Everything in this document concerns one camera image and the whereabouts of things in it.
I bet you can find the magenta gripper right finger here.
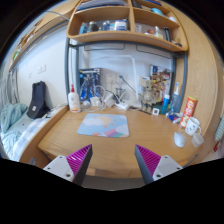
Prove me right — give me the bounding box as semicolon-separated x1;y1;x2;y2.
135;145;182;184

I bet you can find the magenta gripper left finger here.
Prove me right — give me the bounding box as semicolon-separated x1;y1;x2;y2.
44;145;93;186

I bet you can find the white computer mouse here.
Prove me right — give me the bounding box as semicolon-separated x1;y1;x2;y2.
174;132;186;148

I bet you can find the pastel cartoon mouse pad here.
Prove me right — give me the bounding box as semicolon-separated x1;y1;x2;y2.
77;113;129;138

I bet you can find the clear plastic cup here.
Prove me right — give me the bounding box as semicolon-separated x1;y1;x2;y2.
191;133;204;148

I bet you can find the small white cube clock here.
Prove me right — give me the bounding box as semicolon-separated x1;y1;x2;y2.
152;108;160;115

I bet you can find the white mug with face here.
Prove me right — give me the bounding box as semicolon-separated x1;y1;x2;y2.
185;117;201;136

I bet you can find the white power strip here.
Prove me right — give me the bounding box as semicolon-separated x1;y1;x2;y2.
115;102;129;111

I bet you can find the white bottle red cap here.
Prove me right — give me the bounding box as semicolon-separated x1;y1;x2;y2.
68;85;81;113

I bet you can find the black bag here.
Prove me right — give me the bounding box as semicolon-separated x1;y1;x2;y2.
27;81;49;119

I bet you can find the wooden figure model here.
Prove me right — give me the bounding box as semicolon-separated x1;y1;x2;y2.
142;80;156;107

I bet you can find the red chips can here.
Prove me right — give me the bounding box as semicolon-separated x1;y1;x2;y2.
180;97;197;128

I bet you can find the blue spray bottle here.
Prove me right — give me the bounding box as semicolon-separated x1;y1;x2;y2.
170;82;180;113

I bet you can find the light blue blanket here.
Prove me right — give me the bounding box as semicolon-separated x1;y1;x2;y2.
0;103;28;159

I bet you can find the blue box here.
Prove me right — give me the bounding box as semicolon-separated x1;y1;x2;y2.
79;68;102;101

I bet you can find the colourful picture box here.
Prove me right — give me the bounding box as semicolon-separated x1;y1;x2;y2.
150;65;172;103

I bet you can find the wooden wall shelf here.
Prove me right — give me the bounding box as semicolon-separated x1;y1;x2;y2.
67;0;188;52

